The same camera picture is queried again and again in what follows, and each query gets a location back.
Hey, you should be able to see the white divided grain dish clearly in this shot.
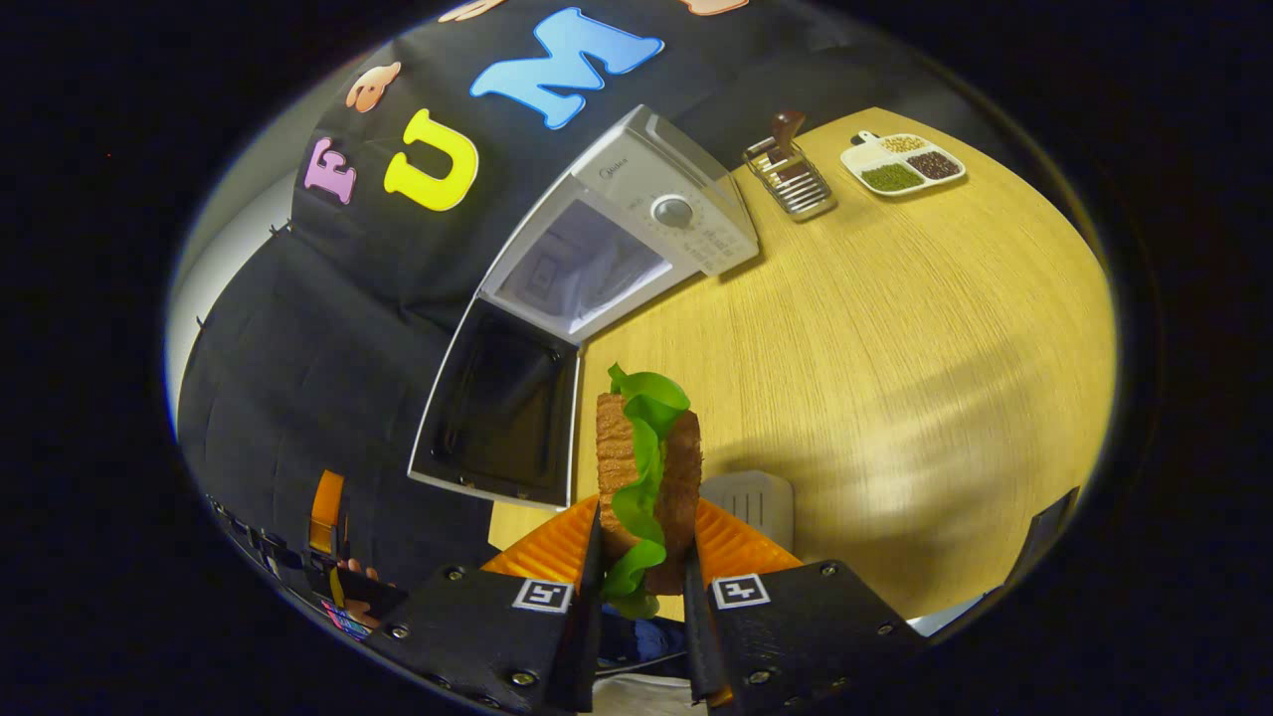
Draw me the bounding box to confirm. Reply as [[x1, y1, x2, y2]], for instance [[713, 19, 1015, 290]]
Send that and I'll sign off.
[[840, 130, 967, 197]]

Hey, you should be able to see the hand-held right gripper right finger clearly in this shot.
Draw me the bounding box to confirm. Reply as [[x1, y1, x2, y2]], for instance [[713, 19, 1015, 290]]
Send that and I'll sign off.
[[681, 494, 926, 709]]

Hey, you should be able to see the lettuce sandwich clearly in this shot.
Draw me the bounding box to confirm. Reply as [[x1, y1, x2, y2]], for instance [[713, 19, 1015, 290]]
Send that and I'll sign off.
[[595, 363, 703, 620]]

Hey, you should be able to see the white microwave oven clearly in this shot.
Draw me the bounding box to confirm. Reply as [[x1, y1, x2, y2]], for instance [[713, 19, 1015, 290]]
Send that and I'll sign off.
[[408, 104, 762, 511]]

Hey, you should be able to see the small white plate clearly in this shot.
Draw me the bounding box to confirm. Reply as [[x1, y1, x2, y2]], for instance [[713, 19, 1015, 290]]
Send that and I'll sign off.
[[701, 470, 795, 553]]

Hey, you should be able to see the metal wire utensil holder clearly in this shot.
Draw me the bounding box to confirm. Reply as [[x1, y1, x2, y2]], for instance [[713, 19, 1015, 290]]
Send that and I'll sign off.
[[743, 134, 836, 222]]

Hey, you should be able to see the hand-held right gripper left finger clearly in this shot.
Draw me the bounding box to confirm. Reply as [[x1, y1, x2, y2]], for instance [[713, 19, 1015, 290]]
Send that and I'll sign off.
[[363, 494, 605, 715]]

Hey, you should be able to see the person's blue clothing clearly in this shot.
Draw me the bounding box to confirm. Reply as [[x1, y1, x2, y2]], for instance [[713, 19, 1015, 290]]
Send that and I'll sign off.
[[597, 615, 689, 679]]

